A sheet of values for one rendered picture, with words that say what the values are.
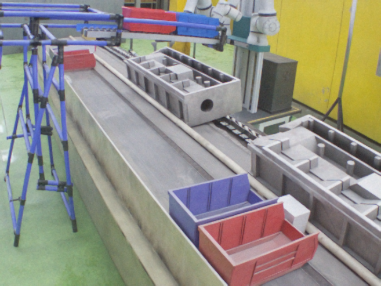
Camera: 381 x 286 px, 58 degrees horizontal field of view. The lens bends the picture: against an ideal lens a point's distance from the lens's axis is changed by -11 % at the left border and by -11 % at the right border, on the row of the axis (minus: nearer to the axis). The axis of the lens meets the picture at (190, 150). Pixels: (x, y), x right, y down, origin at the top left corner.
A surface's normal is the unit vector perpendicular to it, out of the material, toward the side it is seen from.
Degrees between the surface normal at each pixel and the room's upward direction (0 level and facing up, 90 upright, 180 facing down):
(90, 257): 0
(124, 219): 0
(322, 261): 0
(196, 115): 90
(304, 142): 57
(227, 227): 88
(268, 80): 90
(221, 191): 88
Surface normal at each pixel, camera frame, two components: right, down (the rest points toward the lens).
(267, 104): -0.79, 0.22
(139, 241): 0.07, -0.89
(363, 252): -0.88, 0.31
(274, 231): 0.47, 0.39
